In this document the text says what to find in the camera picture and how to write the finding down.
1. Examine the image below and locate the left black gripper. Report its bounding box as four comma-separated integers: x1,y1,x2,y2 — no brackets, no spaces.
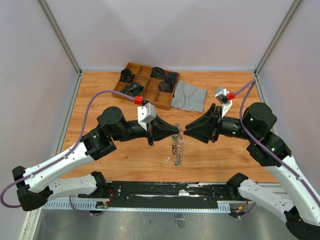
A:
111,113,180,146

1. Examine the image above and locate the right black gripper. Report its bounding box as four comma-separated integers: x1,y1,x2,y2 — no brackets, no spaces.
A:
183,103,258,143

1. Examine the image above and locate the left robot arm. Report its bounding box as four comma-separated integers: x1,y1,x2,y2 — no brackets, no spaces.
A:
12,103,179,212

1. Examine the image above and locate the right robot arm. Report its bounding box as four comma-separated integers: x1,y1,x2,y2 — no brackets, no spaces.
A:
184,102,320,240

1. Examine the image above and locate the wooden divided tray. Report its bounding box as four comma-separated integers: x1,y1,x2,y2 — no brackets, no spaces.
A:
114,62,181,110

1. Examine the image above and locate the grey folded cloth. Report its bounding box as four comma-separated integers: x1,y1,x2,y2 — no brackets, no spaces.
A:
170,80,207,113

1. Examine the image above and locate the rolled purple tie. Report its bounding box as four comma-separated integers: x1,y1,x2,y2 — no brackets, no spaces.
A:
158,81,173,93

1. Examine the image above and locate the blue patterned tie front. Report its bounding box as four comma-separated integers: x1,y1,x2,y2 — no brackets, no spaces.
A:
120,82,145,97

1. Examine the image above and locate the rolled dark tie right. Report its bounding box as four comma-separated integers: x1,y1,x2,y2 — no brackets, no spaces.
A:
164,71,178,87

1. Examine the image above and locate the rolled dark tie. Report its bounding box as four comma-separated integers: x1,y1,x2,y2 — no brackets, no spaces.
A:
119,68,135,84
164,71,178,87

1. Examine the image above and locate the rolled green tie back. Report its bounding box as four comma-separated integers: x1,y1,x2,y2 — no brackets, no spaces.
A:
150,67,166,80

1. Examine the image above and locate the rolled dark tie back left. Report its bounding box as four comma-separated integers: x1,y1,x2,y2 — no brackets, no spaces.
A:
119,68,135,84

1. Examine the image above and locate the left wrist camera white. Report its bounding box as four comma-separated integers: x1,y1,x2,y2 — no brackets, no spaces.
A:
137,103,157,131

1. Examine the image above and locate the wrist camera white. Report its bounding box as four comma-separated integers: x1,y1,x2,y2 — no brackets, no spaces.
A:
214,86,233,118
137,103,157,131

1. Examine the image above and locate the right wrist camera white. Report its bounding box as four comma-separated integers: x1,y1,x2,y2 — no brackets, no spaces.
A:
214,86,233,118

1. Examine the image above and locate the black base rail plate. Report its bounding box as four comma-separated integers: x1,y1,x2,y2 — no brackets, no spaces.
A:
106,181,246,203

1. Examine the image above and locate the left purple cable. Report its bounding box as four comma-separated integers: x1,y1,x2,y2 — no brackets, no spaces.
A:
0,89,143,216

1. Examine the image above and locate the slotted grey cable duct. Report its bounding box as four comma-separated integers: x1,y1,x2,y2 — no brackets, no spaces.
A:
42,198,231,214

